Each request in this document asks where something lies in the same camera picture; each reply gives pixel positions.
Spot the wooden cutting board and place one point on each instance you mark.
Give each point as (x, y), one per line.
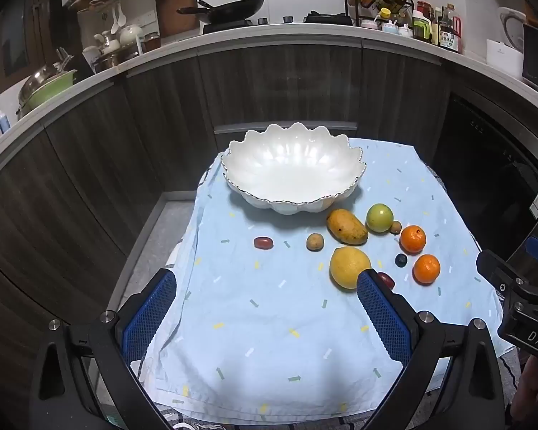
(170, 4)

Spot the black gas stove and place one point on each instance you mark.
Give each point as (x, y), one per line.
(226, 26)

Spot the black wok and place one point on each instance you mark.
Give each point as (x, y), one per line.
(233, 11)

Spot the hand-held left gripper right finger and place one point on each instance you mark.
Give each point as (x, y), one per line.
(383, 318)

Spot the yellow lemon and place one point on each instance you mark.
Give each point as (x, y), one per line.
(347, 266)

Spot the brown jar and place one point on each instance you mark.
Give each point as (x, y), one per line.
(151, 41)

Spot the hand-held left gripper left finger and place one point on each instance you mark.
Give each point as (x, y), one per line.
(150, 309)

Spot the blueberry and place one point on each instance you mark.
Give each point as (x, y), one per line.
(401, 260)

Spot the steel pot lid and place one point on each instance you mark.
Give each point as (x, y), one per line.
(38, 81)

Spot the red cherry tomato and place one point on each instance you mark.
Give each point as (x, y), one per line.
(388, 280)
(263, 242)

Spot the yellow mango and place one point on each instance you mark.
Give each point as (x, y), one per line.
(346, 227)

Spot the white hanging spoons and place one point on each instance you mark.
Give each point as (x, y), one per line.
(119, 18)

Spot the green pot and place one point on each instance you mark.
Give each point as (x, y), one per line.
(49, 92)

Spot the small brown longan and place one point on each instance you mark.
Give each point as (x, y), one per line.
(396, 227)

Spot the steel pot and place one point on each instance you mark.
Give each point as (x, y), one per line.
(114, 60)

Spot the white teapot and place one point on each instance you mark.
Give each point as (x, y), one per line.
(130, 35)

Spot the green apple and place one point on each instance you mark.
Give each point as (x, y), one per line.
(379, 217)

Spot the light blue patterned tablecloth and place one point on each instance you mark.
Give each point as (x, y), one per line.
(251, 322)

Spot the person's right hand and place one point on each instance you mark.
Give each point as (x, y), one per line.
(524, 389)

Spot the orange tangerine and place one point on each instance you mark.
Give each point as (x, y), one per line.
(413, 238)
(426, 269)

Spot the dark wood kitchen cabinet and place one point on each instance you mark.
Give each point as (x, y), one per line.
(116, 143)

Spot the white scalloped bowl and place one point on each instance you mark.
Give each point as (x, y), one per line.
(291, 174)

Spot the yellow-capped bottle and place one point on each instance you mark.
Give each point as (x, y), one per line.
(383, 13)

